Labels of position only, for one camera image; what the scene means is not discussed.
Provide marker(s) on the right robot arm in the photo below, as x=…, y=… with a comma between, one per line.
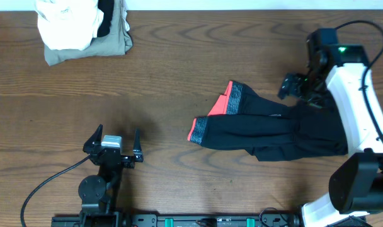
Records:
x=356, y=187

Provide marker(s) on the white folded garment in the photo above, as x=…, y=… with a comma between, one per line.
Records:
x=68, y=24

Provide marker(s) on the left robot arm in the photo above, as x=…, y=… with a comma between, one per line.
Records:
x=99, y=192

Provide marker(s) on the black leggings with coral cuffs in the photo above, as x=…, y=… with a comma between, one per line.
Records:
x=270, y=131

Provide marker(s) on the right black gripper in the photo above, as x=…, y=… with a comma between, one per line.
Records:
x=291, y=86

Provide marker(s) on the khaki folded garment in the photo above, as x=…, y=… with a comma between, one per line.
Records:
x=117, y=42

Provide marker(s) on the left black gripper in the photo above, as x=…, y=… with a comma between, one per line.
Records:
x=113, y=157

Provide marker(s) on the black folded garment on pile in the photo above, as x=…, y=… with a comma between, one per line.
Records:
x=107, y=7

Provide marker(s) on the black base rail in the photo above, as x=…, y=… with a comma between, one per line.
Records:
x=152, y=220

